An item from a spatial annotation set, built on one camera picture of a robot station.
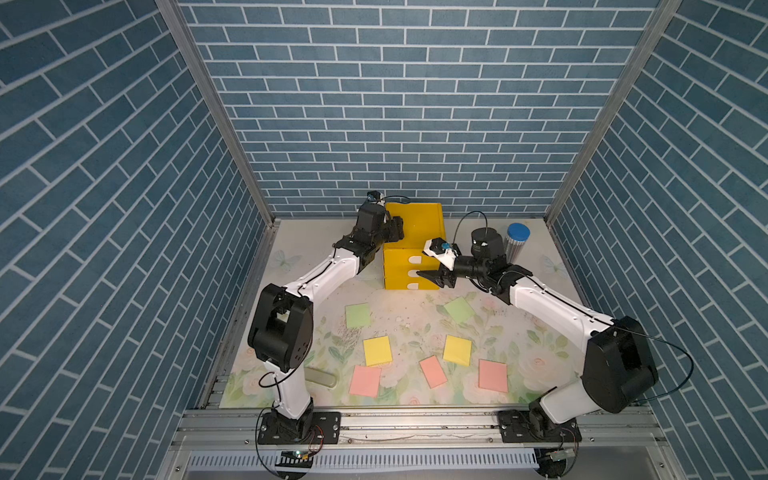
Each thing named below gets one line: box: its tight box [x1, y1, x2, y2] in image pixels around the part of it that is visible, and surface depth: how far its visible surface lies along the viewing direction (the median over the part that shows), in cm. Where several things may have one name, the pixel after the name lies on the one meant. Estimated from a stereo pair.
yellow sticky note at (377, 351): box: [363, 336, 393, 367], surface depth 88 cm
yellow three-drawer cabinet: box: [383, 202, 447, 290], surface depth 90 cm
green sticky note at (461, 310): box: [444, 297, 476, 324], surface depth 98 cm
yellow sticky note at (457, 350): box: [443, 335, 472, 367], surface depth 89 cm
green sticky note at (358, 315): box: [345, 302, 371, 329], surface depth 96 cm
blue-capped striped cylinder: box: [505, 222, 531, 263], surface depth 93 cm
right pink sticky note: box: [478, 359, 508, 393], surface depth 84 cm
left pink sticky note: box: [349, 365, 381, 398], surface depth 83 cm
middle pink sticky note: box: [418, 354, 448, 389], surface depth 85 cm
